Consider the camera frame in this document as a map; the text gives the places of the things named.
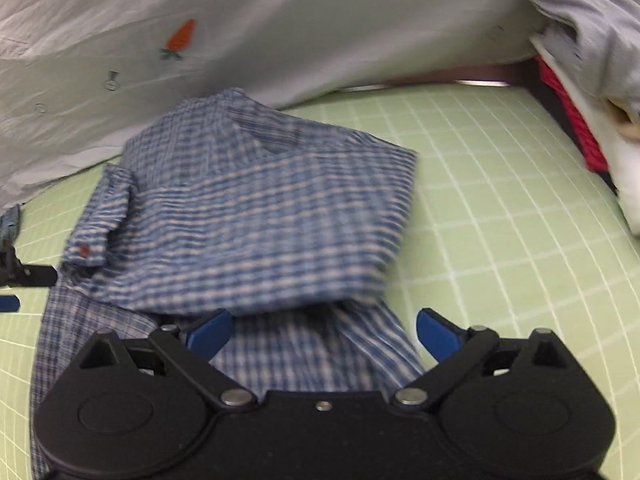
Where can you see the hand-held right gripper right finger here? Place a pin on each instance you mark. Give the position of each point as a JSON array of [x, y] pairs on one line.
[[437, 335]]

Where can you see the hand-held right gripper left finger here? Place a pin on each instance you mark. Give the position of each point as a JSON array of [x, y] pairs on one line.
[[215, 332]]

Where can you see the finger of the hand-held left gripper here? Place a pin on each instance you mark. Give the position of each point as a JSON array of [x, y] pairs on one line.
[[7, 303], [35, 276]]

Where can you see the blue plaid shirt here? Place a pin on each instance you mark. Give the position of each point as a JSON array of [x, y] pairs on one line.
[[250, 210]]

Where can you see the blue denim jeans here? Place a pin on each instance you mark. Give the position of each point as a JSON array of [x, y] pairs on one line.
[[9, 222]]

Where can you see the red cloth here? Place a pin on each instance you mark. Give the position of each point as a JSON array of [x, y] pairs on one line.
[[580, 120]]

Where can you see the white carrot print sheet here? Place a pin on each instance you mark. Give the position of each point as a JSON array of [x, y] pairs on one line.
[[300, 20]]

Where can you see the grey cloth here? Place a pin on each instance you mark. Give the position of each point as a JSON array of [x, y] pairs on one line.
[[590, 20]]

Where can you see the brown wooden bed frame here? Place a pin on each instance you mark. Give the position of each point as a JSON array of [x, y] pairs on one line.
[[475, 76]]

